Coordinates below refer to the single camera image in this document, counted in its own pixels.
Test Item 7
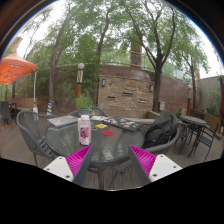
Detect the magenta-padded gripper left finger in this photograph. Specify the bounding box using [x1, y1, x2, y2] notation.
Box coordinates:
[43, 144, 95, 187]

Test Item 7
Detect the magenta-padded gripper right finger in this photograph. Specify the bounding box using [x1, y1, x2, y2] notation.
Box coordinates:
[128, 144, 183, 187]

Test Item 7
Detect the purple juice bottle white cap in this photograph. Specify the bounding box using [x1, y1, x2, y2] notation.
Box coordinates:
[77, 114, 93, 147]

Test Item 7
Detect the black jacket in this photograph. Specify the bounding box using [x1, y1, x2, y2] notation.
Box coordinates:
[141, 110, 179, 149]

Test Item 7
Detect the silver laptop with stickers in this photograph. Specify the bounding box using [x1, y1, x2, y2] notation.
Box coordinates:
[46, 114, 79, 129]

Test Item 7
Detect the empty grey wicker chair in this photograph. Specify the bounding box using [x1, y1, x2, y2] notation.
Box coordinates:
[15, 109, 59, 166]

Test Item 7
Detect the black metal chair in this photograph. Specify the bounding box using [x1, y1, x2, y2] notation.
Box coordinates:
[188, 121, 221, 163]

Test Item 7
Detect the small round patio table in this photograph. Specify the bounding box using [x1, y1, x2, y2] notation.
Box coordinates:
[179, 114, 208, 158]

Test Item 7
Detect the black laptop with stickers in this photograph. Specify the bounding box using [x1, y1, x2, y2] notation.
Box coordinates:
[101, 116, 144, 133]

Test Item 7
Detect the blue yellow striped cone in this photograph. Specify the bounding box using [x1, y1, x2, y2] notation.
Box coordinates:
[45, 99, 54, 117]

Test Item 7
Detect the flat round red coaster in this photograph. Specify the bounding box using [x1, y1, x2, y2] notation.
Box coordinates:
[101, 129, 115, 137]

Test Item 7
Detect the green plant in blue pot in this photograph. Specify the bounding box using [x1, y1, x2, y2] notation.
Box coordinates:
[74, 93, 94, 118]

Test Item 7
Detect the dark patio chairs group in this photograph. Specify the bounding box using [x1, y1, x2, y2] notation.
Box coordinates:
[0, 101, 18, 128]

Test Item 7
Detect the dark forked-trunk tree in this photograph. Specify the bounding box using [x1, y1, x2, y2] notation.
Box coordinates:
[119, 0, 201, 113]

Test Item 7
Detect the leaning grey-trunk tree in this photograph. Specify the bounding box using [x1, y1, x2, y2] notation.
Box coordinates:
[19, 0, 98, 114]

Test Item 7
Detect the thin-trunk tree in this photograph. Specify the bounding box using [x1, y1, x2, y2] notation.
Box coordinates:
[176, 39, 211, 110]

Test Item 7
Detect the orange canopy tent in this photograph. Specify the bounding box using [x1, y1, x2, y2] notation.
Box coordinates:
[0, 49, 39, 114]

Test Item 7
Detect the slender-trunk tree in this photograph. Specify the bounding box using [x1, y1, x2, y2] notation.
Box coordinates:
[76, 0, 128, 108]

